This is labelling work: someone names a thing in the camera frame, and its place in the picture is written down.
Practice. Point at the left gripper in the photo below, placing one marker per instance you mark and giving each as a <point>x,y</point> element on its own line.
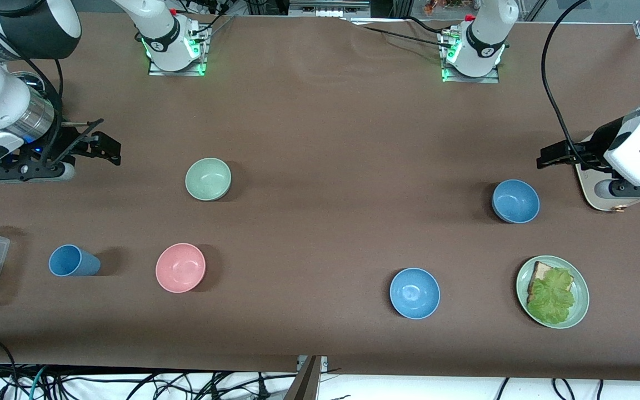
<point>599,140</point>

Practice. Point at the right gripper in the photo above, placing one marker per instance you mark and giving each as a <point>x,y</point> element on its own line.
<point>71,142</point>

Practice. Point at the blue bowl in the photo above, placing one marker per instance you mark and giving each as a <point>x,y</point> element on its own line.
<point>415,293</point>
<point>515,200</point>

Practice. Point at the green bowl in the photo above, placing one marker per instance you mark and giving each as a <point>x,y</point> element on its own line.
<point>208,178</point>

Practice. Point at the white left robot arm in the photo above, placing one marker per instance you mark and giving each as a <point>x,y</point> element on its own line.
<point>484,33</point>

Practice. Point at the pink bowl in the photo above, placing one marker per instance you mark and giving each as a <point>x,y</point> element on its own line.
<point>180,268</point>

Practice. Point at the beige wooden board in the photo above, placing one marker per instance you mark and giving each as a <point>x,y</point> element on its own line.
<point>589,186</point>

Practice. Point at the glass lid with blue knob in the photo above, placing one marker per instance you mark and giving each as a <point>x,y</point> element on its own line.
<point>34,82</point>

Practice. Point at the blue ribbed cup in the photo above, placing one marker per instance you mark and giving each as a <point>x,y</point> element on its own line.
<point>74,261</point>

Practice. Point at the bread slice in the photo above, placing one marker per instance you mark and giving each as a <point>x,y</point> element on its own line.
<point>539,275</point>

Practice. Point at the green lettuce leaf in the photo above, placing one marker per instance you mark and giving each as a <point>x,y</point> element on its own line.
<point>553,297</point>

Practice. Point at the green plate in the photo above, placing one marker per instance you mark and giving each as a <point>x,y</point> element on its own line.
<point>581,300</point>

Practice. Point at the grey power strip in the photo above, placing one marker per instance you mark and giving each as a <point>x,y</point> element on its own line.
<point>328,11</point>

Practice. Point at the grey metal profile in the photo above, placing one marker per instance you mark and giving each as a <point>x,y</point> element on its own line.
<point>306,383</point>

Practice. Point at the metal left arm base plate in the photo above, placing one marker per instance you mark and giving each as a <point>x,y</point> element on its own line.
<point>489,79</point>

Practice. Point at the small metal bracket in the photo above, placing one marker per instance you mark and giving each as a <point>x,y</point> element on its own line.
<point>324,362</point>

